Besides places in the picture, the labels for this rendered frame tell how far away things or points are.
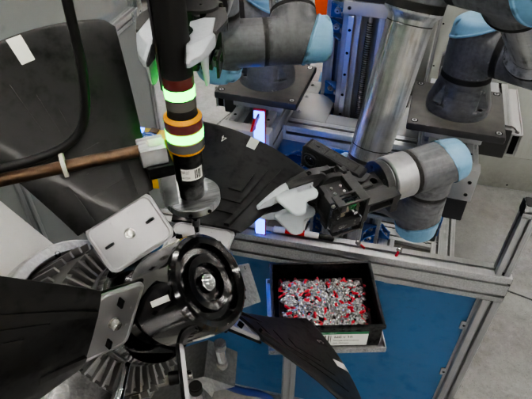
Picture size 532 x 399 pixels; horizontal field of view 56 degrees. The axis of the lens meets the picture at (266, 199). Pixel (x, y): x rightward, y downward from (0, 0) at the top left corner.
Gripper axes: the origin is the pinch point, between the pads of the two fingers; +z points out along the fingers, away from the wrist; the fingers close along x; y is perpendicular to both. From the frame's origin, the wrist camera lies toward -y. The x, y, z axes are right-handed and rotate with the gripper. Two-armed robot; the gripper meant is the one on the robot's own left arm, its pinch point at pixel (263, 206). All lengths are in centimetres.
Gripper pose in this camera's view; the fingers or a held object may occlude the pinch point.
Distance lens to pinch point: 75.5
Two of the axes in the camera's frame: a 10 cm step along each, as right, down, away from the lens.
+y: 4.0, 6.8, -6.2
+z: -9.2, 2.7, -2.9
